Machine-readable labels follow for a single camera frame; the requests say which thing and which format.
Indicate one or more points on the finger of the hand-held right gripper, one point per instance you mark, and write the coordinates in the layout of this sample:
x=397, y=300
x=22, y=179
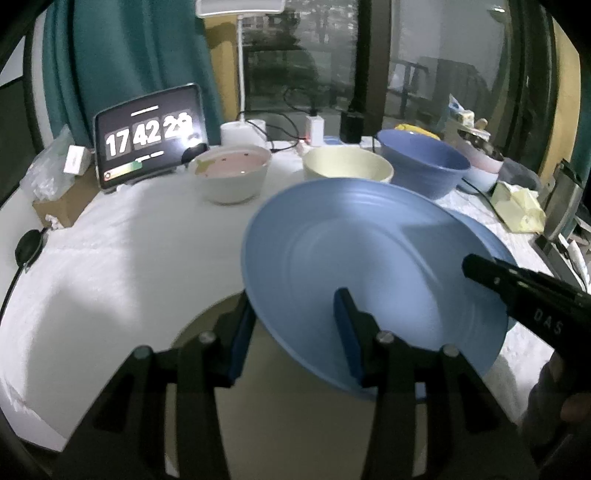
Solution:
x=489, y=272

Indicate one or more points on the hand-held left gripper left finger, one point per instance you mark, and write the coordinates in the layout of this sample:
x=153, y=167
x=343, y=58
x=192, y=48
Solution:
x=240, y=341

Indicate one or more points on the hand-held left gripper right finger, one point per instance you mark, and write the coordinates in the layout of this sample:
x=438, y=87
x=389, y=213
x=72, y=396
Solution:
x=346, y=332

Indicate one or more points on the blue plate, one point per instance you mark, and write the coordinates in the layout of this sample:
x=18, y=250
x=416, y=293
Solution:
x=369, y=240
x=480, y=235

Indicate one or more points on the grey plate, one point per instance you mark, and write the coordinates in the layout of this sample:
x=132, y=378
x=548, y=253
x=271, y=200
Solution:
x=286, y=415

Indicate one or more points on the large blue bowl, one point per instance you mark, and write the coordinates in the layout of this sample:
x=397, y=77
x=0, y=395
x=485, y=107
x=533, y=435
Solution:
x=415, y=175

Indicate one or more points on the pink strawberry bowl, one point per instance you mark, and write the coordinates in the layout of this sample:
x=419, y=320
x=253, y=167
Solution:
x=231, y=184

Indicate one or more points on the cream bowl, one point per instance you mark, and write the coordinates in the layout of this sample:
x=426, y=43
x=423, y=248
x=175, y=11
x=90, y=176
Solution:
x=341, y=166

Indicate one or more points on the person's right hand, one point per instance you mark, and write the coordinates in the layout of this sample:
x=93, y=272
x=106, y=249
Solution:
x=577, y=406

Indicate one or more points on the steel thermos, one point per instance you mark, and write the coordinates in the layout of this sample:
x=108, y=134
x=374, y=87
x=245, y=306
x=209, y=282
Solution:
x=561, y=198

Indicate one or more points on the grey cloth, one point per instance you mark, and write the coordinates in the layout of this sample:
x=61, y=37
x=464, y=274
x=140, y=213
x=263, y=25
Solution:
x=521, y=173

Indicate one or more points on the steel bowl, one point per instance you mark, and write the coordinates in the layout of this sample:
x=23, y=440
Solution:
x=480, y=145

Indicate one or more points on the white tablecloth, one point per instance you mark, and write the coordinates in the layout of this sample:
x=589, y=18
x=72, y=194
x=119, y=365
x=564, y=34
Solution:
x=115, y=258

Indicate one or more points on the teal curtain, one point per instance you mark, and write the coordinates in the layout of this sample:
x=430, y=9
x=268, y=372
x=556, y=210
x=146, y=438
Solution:
x=138, y=46
x=582, y=152

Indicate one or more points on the yellow packet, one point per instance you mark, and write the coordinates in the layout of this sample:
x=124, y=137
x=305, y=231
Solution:
x=415, y=131

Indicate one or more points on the blue and white packet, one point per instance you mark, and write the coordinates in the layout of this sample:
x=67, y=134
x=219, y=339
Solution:
x=459, y=108

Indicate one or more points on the white power strip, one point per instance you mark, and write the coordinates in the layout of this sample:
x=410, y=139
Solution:
x=332, y=140

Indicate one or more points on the yellow curtain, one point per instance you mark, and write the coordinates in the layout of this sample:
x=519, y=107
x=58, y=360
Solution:
x=565, y=92
x=221, y=69

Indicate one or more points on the black charger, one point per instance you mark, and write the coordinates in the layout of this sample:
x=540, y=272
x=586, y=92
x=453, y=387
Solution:
x=352, y=127

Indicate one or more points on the white charger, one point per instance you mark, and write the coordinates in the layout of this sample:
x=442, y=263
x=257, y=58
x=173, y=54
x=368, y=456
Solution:
x=315, y=129

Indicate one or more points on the cardboard box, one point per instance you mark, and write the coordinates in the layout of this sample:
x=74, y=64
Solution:
x=69, y=203

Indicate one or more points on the tablet with clock display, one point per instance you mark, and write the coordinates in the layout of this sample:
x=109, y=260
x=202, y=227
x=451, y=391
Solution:
x=147, y=134

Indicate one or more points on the small white box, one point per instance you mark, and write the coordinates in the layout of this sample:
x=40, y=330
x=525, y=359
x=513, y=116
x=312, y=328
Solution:
x=76, y=159

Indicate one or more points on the clear plastic bag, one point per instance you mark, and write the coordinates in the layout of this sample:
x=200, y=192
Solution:
x=46, y=170

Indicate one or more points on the white desk lamp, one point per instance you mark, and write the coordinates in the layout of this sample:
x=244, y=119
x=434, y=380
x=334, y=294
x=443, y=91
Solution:
x=241, y=69

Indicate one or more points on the dark window frame post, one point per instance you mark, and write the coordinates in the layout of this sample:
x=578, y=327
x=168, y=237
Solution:
x=369, y=60

